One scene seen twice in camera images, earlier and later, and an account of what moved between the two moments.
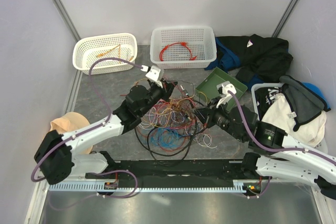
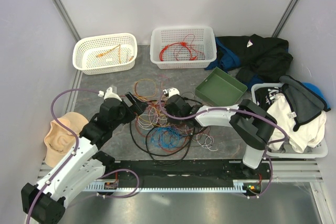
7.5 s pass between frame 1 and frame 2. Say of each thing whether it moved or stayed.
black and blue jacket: stayed
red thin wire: moved
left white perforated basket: stayed
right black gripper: moved
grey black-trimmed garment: stayed
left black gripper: moved
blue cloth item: stayed
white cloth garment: stayed
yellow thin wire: moved
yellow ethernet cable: stayed
